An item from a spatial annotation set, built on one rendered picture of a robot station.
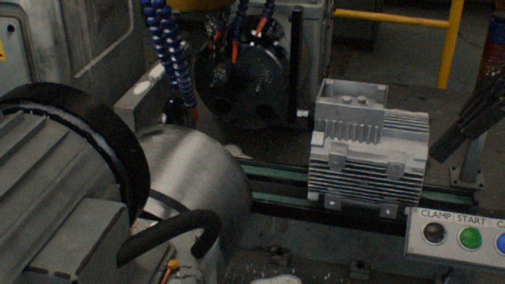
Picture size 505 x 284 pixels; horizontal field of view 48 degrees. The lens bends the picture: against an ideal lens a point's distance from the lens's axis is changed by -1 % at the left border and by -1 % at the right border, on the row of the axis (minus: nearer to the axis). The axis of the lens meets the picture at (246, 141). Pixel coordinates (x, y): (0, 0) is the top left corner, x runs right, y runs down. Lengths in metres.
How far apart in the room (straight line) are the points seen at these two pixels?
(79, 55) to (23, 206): 0.63
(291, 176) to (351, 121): 0.25
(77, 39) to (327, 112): 0.46
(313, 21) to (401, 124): 0.50
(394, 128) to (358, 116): 0.07
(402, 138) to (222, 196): 0.37
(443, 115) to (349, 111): 0.79
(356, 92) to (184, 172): 0.42
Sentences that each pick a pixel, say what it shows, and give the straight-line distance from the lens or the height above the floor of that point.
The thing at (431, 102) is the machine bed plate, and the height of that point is 0.80.
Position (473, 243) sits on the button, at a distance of 0.86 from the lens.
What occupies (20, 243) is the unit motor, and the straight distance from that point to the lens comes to 0.45.
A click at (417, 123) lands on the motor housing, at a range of 1.04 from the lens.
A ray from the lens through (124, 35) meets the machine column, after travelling 1.22.
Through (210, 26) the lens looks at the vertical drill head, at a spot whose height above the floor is 1.27.
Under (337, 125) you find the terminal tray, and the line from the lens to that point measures 1.01.
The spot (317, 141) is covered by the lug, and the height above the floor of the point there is 1.08.
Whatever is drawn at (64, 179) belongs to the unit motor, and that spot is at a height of 1.33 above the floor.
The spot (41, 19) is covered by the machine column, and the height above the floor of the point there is 1.30.
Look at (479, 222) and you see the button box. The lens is 0.88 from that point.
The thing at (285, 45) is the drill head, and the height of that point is 1.13.
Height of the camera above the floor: 1.60
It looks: 31 degrees down
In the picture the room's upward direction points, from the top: straight up
